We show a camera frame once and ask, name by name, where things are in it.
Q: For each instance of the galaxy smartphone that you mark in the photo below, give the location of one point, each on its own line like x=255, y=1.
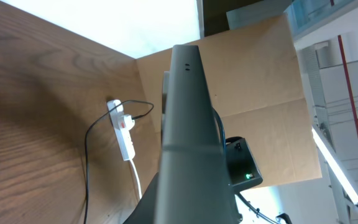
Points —
x=193, y=182

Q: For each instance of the white power strip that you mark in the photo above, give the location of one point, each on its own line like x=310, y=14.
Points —
x=116, y=109

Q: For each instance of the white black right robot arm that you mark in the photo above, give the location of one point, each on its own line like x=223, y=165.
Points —
x=243, y=171

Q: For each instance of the white usb charger adapter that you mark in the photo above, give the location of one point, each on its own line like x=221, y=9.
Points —
x=126, y=122

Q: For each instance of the brown cardboard panel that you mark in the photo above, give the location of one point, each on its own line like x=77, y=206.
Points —
x=254, y=83

